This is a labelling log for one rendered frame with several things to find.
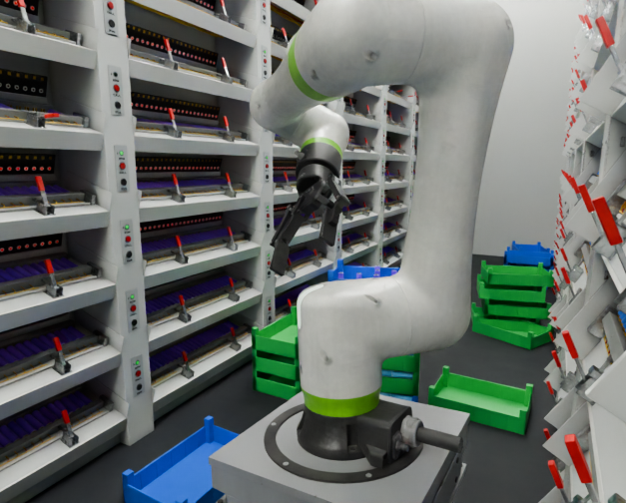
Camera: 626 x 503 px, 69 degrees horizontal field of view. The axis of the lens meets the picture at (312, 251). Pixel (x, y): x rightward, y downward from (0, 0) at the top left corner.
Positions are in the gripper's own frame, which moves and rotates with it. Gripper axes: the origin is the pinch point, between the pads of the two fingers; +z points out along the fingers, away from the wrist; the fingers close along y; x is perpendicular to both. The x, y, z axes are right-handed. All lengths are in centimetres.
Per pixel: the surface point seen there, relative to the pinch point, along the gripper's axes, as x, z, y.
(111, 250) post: -20, -20, -61
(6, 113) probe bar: -55, -27, -44
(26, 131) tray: -50, -24, -42
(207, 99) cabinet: -16, -102, -64
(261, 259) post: 35, -61, -81
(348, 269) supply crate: 52, -50, -45
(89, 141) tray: -39, -35, -46
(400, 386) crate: 74, -13, -39
